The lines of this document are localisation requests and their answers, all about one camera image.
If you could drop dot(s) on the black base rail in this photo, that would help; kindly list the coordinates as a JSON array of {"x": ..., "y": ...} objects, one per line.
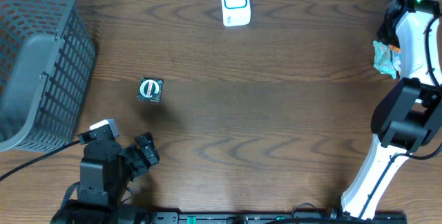
[{"x": 255, "y": 218}]

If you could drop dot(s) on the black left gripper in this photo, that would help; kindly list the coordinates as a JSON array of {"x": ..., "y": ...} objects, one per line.
[{"x": 139, "y": 155}]

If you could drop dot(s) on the orange Kleenex tissue pack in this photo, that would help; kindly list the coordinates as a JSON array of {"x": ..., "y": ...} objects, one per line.
[{"x": 394, "y": 49}]

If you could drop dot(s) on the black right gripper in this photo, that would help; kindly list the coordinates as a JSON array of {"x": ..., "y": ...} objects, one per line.
[{"x": 383, "y": 30}]

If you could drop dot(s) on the grey plastic mesh basket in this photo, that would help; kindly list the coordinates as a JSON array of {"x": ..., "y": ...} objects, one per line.
[{"x": 47, "y": 62}]

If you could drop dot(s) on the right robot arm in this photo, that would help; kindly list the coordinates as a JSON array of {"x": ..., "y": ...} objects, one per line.
[{"x": 409, "y": 116}]

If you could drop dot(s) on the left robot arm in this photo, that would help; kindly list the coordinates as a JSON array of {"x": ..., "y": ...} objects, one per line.
[{"x": 105, "y": 171}]

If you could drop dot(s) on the light green tissue pack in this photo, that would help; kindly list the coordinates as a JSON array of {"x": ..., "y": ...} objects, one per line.
[{"x": 386, "y": 62}]

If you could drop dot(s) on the green Zam-Buk box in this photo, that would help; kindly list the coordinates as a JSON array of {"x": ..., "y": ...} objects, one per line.
[{"x": 150, "y": 90}]

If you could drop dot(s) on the white barcode scanner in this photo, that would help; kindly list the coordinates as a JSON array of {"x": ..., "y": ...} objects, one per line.
[{"x": 236, "y": 12}]

